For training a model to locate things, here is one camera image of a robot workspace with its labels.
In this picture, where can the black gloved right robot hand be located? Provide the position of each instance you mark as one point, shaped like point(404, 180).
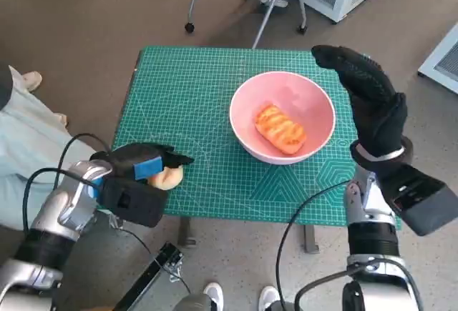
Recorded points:
point(375, 111)

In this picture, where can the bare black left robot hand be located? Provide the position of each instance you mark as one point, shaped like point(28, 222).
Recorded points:
point(132, 159)

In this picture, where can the round toy bread bun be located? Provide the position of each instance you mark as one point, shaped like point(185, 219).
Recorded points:
point(170, 178)

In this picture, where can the pink bowl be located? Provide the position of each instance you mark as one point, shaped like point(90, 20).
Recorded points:
point(315, 103)

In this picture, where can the long striped toy bread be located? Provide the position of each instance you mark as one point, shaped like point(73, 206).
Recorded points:
point(281, 128)

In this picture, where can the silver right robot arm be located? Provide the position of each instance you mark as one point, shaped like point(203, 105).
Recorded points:
point(372, 239)

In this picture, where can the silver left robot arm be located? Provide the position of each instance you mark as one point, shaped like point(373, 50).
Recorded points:
point(53, 211)

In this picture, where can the small white plug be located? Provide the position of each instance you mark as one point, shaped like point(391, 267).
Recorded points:
point(116, 221)

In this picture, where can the green cutting mat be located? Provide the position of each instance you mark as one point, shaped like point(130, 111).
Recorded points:
point(200, 111)

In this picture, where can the white vented appliance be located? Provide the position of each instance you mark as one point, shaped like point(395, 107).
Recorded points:
point(443, 60)

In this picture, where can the metal table leg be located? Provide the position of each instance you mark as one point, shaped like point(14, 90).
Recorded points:
point(186, 234)
point(310, 241)

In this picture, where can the person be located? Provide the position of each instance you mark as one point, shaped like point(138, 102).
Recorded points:
point(25, 139)

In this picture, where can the black metal bar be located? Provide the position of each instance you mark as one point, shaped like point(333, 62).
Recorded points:
point(150, 275)

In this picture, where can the white metal pole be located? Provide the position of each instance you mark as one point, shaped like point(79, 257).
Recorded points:
point(263, 21)

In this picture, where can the white shoe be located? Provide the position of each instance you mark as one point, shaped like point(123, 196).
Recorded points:
point(269, 295)
point(213, 295)

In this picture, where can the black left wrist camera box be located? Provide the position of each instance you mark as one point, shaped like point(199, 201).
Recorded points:
point(132, 200)

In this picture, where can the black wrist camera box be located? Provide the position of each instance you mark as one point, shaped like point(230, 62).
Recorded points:
point(418, 200)
point(132, 200)

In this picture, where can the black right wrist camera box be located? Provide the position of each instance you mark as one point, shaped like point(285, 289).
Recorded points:
point(418, 200)

